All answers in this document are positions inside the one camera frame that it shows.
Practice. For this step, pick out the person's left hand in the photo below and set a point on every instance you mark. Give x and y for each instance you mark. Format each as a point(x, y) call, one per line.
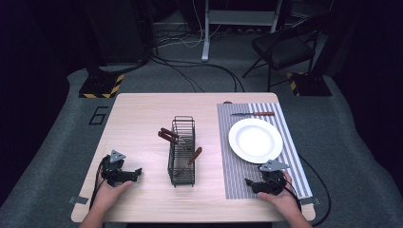
point(111, 193)

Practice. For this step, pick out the black folding chair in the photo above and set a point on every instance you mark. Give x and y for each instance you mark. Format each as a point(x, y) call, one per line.
point(283, 49)

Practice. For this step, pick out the grey tape piece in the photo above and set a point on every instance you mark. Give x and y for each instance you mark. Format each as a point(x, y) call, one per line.
point(78, 199)
point(310, 200)

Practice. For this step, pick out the hazard-striped black stand base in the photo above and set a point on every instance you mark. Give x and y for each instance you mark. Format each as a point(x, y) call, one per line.
point(312, 85)
point(100, 86)

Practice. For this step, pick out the person's right hand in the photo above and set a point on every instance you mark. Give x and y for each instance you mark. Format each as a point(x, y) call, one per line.
point(285, 201)

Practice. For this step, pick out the grey striped placemat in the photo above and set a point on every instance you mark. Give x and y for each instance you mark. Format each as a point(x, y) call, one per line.
point(233, 177)

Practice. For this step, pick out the white metal stand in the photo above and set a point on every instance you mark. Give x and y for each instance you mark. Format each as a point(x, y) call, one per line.
point(206, 34)

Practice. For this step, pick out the small brown object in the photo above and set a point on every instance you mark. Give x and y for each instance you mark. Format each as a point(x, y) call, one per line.
point(227, 102)

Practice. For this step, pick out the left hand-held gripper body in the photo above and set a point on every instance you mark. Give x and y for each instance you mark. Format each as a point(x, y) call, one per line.
point(113, 169)

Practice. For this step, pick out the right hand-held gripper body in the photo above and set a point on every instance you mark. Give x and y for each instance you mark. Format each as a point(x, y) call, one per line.
point(273, 180)

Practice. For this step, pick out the white round plate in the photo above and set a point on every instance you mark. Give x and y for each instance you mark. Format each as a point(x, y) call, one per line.
point(255, 141)

